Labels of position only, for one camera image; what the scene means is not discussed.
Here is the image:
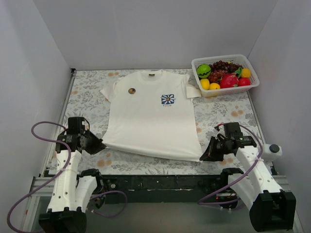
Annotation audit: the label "white t-shirt with daisy print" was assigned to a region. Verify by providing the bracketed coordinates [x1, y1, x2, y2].
[101, 70, 203, 162]

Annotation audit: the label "small round brooch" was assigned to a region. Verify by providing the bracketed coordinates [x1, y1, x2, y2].
[128, 88, 136, 95]

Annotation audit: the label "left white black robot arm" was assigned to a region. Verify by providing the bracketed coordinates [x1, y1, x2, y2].
[39, 117, 106, 233]

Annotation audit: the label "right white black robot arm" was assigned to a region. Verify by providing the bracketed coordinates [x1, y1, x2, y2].
[198, 122, 296, 232]

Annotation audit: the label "yellow toy lemon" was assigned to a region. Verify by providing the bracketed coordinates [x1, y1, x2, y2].
[209, 83, 221, 90]
[200, 78, 210, 90]

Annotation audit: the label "red toy apple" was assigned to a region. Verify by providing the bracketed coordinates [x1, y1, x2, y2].
[238, 78, 251, 87]

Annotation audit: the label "pink toy dragon fruit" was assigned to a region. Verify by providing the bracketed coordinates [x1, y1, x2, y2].
[220, 73, 239, 89]

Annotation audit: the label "yellow orange toy fruit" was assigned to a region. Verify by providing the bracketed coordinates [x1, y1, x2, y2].
[241, 68, 251, 78]

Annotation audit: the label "dark red toy grapes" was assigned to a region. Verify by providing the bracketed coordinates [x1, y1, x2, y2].
[208, 60, 243, 84]

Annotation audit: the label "green toy watermelon ball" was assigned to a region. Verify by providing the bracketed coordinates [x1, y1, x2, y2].
[196, 64, 211, 79]

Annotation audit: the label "white plastic fruit basket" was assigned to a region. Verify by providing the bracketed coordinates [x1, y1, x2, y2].
[191, 54, 259, 97]

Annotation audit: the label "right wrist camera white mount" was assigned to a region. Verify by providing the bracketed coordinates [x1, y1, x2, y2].
[214, 123, 226, 141]

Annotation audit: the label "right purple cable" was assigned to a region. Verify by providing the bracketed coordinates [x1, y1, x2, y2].
[196, 123, 264, 211]

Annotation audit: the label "purple cable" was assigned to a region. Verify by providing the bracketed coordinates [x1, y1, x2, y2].
[6, 121, 127, 233]
[196, 123, 264, 211]

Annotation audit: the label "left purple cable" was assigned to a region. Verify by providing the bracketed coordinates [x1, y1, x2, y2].
[6, 121, 127, 233]

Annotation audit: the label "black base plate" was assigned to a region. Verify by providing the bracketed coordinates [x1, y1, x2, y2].
[93, 175, 228, 203]

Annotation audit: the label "aluminium frame rail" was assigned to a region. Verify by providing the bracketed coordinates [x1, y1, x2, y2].
[27, 177, 59, 197]

